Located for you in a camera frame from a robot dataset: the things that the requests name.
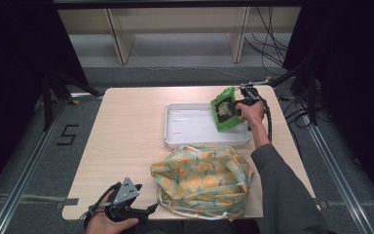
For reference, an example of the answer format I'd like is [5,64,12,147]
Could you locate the floral cloth drawstring bag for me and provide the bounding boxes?
[149,144,253,221]

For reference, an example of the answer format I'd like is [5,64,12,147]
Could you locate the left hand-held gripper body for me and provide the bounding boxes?
[105,176,150,224]

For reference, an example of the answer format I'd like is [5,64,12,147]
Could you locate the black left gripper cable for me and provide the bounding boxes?
[83,181,123,229]

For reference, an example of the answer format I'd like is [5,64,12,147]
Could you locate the black metal stand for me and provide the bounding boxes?
[41,69,104,132]
[268,61,319,127]

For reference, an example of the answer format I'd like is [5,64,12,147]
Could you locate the person's left hand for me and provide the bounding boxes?
[84,189,140,234]

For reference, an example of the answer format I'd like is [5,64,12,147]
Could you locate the white plastic tray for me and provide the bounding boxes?
[163,101,251,149]

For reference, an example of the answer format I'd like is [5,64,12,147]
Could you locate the black floor cables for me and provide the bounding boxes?
[278,94,318,129]

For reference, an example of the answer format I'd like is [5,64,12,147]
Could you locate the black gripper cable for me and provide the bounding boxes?
[83,181,123,229]
[256,92,274,144]

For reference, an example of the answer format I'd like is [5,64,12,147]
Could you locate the person's right hand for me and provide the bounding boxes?
[235,99,267,127]

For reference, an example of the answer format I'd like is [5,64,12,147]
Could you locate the green snack packet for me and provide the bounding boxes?
[209,86,245,133]

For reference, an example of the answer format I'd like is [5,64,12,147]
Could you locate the grey floor tape strip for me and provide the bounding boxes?
[0,193,80,210]

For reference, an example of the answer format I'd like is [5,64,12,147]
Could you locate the aluminium floor rail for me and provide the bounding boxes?
[0,93,104,234]
[301,123,374,234]

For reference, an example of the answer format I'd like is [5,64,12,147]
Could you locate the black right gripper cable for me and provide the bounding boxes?
[256,92,274,144]

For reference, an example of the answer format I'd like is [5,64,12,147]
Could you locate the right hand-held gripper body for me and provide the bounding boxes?
[238,80,272,106]

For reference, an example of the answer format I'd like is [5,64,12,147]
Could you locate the bundle of black cables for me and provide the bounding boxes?
[243,6,290,76]

